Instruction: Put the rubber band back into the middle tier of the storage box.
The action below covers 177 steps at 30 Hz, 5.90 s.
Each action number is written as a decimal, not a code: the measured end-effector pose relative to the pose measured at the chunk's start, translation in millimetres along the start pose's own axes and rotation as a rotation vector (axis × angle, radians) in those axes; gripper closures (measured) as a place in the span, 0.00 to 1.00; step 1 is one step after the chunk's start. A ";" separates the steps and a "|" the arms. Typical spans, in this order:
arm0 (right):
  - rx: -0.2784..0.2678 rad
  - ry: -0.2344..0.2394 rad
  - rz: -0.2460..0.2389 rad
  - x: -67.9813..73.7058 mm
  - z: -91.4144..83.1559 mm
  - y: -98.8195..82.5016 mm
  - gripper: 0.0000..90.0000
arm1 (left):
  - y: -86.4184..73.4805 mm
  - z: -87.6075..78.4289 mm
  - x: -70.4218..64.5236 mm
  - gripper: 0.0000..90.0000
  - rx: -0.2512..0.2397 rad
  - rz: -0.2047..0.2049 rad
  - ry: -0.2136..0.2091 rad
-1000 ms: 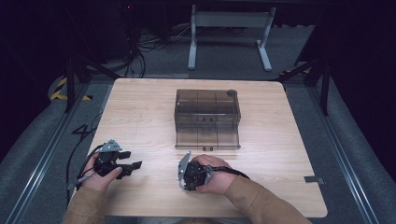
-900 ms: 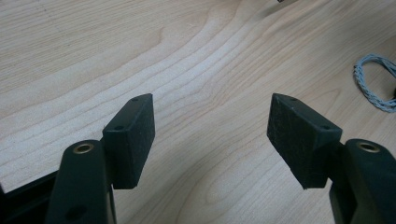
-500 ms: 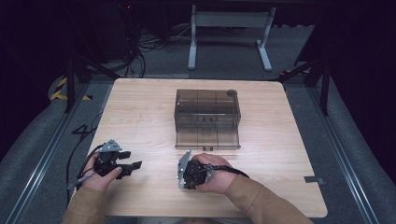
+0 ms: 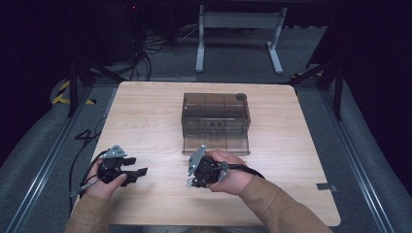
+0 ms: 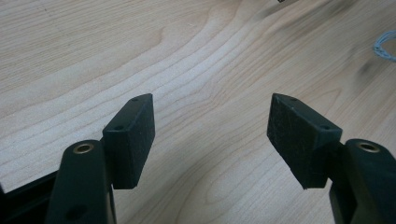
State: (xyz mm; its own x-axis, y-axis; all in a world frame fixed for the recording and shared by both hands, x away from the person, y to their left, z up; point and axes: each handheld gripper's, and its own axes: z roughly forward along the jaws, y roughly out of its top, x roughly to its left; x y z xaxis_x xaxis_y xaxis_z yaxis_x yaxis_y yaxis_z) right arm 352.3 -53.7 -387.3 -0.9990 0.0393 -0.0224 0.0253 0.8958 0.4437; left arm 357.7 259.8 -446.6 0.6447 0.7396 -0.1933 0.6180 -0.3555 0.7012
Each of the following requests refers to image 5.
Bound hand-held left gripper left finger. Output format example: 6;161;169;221
102;92;156;190

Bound pale blue braided string loop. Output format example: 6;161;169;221
373;30;396;62

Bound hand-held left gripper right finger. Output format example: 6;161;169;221
266;92;344;190

